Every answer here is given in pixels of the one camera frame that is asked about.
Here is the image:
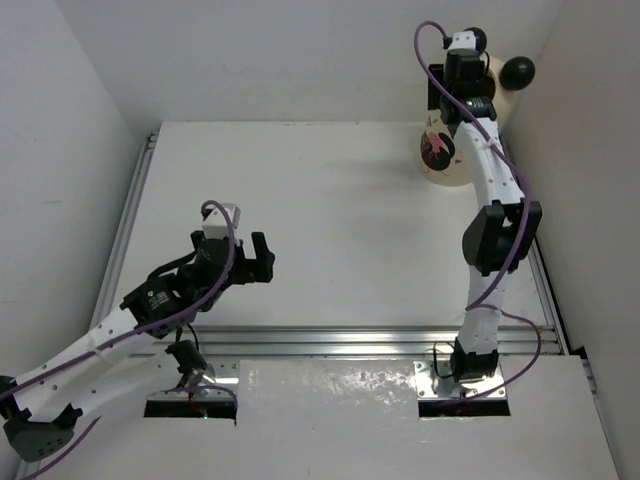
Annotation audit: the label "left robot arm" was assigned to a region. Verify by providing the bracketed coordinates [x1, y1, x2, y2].
[1, 231, 275, 462]

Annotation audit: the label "left aluminium side rail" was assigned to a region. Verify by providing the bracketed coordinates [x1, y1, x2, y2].
[99, 130, 160, 303]

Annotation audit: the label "aluminium side rail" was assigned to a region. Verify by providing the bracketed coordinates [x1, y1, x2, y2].
[498, 238, 572, 355]
[99, 130, 160, 303]

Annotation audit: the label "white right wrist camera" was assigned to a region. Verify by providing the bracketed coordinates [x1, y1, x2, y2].
[444, 30, 477, 50]

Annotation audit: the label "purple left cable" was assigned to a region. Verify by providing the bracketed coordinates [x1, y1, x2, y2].
[0, 199, 237, 480]

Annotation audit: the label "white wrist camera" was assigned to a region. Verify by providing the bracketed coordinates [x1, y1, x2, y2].
[444, 30, 477, 50]
[201, 200, 241, 240]

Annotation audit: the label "cream panda bin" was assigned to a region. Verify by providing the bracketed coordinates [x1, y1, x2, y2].
[420, 27, 536, 187]

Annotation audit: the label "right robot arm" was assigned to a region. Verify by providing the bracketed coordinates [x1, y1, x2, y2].
[429, 47, 542, 384]

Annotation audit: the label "white foam block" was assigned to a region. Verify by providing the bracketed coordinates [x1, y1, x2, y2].
[238, 359, 418, 429]

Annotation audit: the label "right aluminium side rail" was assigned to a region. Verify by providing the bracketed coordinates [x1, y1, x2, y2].
[498, 238, 572, 355]

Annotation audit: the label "aluminium table rail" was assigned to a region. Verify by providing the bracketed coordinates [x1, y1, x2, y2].
[131, 324, 564, 359]

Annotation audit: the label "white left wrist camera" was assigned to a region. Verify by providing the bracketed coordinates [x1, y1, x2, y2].
[201, 200, 241, 240]

